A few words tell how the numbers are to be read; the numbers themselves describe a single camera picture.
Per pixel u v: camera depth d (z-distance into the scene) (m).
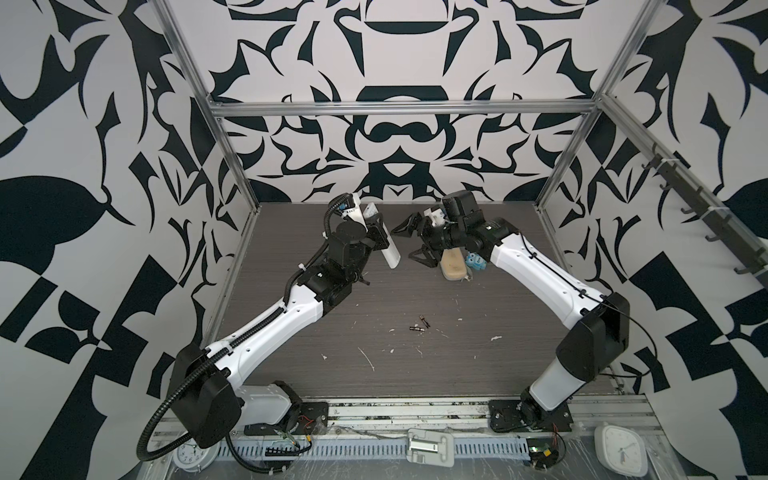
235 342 0.43
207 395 0.39
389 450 0.71
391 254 0.77
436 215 0.75
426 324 0.89
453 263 0.99
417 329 0.89
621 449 0.68
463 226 0.61
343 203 0.62
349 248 0.53
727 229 0.55
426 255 0.71
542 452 0.71
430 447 0.69
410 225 0.70
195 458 0.66
